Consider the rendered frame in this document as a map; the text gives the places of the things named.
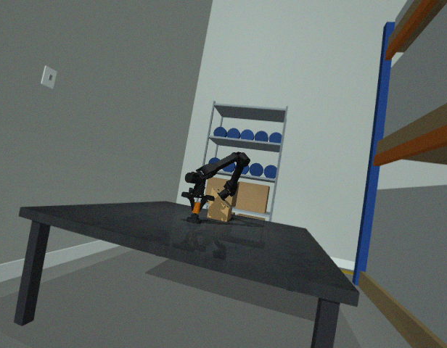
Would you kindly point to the orange knob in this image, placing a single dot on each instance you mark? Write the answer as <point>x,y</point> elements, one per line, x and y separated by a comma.
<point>196,207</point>

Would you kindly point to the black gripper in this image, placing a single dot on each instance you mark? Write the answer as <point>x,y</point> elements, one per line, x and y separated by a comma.
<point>199,191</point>

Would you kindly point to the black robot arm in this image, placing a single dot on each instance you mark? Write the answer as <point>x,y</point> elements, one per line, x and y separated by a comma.
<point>209,170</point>

